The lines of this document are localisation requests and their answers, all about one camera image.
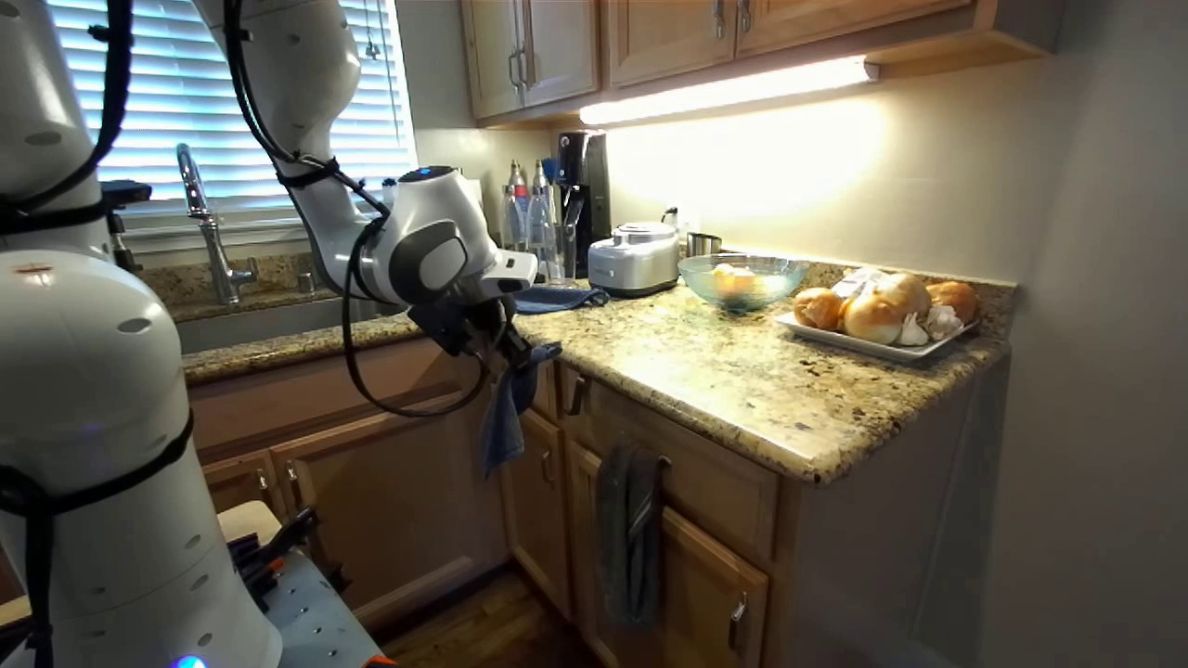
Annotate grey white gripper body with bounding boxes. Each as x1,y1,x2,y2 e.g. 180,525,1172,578
377,167,542,307

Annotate blue cloth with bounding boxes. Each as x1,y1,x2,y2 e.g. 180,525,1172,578
483,343,561,472
513,285,610,317

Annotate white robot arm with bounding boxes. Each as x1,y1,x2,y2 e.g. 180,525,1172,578
0,0,539,668

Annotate black hook on drawer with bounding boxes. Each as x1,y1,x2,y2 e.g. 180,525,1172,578
568,376,592,417

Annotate wooden drawer front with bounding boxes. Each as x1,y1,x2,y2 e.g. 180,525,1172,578
561,366,780,561

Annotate left lower cabinet door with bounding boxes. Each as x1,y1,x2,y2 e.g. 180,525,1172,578
500,412,573,616

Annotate white toaster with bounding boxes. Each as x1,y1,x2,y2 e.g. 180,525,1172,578
587,223,677,295

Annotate black coffee maker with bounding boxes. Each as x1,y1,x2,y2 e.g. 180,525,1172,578
557,133,610,274

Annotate grey hanging towel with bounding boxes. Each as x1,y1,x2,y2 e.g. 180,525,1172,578
597,447,662,626

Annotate sink cabinet door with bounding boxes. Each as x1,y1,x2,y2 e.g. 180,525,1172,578
276,417,506,626

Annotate upper wooden cabinets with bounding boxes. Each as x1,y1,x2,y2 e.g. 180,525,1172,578
457,0,1070,124

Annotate glass bowl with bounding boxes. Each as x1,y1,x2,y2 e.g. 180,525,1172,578
678,254,807,311

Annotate kitchen faucet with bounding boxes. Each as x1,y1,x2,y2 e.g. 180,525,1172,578
175,144,256,303

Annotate window blinds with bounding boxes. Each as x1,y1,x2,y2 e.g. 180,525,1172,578
35,0,416,201

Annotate orange fruit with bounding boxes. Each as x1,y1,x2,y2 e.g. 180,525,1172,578
791,285,847,330

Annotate right lower cabinet door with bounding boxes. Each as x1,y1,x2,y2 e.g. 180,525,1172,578
568,441,769,668

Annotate bread roll in bag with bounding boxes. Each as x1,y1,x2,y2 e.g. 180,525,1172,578
843,274,932,347

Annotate white plate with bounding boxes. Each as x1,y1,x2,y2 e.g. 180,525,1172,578
775,307,980,366

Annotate under cabinet light strip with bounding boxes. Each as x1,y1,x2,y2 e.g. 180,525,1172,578
581,56,878,125

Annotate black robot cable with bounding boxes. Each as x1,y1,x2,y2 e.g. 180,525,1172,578
218,0,518,423

